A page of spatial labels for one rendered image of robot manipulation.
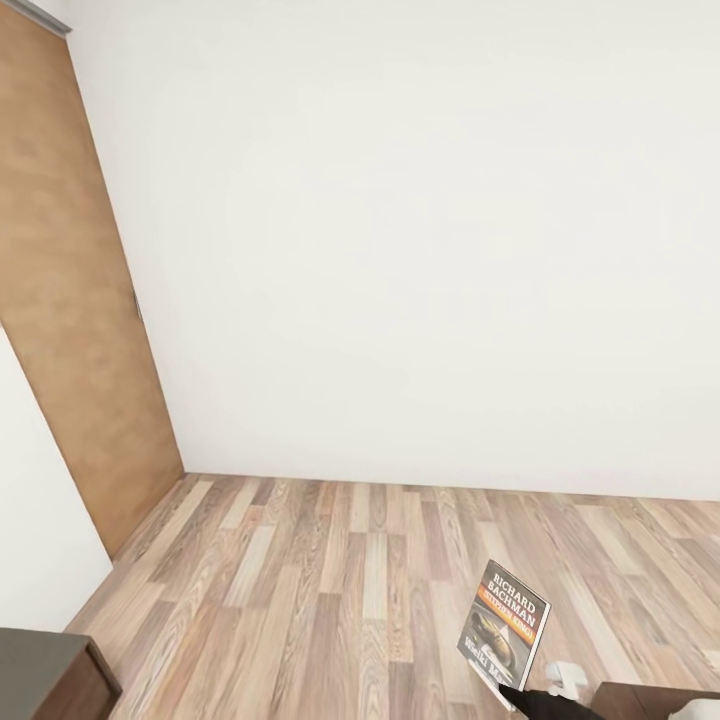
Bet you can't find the hardback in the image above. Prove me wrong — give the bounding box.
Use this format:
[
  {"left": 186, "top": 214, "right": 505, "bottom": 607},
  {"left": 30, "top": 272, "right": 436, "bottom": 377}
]
[{"left": 458, "top": 560, "right": 552, "bottom": 713}]

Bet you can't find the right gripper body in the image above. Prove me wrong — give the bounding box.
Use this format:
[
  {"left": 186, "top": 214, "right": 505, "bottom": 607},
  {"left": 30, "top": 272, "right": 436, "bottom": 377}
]
[{"left": 528, "top": 689, "right": 597, "bottom": 720}]

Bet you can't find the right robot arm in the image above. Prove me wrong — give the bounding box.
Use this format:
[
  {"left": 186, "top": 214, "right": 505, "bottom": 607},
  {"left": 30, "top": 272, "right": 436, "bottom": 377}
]
[{"left": 498, "top": 661, "right": 605, "bottom": 720}]

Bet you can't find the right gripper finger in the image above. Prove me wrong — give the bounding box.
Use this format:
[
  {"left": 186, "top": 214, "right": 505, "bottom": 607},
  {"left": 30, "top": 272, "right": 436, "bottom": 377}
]
[{"left": 498, "top": 683, "right": 530, "bottom": 719}]

